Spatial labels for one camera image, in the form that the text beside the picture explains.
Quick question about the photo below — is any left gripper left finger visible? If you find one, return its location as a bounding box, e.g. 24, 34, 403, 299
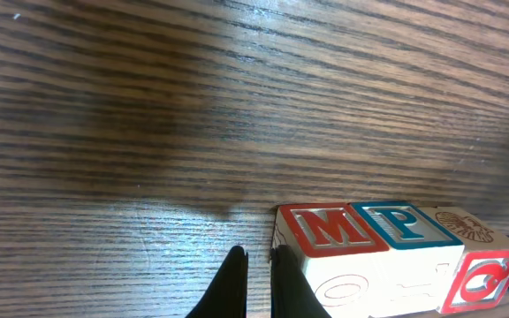
186, 246, 248, 318

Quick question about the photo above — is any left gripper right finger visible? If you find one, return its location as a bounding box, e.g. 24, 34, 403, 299
270, 245, 330, 318

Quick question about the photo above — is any red O letter block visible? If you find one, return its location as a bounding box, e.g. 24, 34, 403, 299
422, 207, 509, 314

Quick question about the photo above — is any white patterned wooden block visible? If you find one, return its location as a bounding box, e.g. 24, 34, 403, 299
272, 202, 390, 317

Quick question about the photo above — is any blue P letter block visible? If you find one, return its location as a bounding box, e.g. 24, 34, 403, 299
351, 201, 465, 317

